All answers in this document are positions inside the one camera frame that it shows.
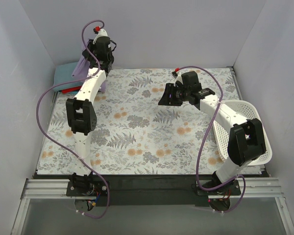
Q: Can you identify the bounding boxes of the white plastic basket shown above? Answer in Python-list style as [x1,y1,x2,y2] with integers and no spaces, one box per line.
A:
[213,100,272,166]

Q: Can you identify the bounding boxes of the purple t shirt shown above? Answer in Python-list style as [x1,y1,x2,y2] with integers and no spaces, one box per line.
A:
[76,39,108,81]

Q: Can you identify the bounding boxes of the folded grey-blue t shirt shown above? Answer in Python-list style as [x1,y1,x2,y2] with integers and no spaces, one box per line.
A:
[53,62,88,92]

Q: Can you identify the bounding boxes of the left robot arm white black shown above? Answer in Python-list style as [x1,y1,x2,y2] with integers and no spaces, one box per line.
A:
[66,36,114,196]

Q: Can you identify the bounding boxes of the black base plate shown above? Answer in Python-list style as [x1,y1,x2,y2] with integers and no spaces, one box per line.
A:
[66,175,242,207]

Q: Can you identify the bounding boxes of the folded red t shirt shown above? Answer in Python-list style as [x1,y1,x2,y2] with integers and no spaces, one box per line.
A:
[61,86,81,94]

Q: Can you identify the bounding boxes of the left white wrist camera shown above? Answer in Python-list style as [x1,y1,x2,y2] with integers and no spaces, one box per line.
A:
[93,29,108,44]

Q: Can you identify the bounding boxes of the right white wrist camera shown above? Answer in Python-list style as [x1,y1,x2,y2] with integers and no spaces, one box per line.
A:
[175,74,184,87]

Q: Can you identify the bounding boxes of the aluminium frame rail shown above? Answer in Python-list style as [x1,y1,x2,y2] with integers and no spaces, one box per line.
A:
[11,175,294,235]

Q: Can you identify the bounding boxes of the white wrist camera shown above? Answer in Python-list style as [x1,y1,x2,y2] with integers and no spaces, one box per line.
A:
[175,74,184,87]
[93,29,108,44]

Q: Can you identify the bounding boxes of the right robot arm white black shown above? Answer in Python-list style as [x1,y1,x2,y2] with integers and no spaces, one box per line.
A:
[158,69,266,195]

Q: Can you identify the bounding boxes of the floral table cloth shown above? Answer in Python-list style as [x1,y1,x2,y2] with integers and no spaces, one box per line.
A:
[36,68,241,175]

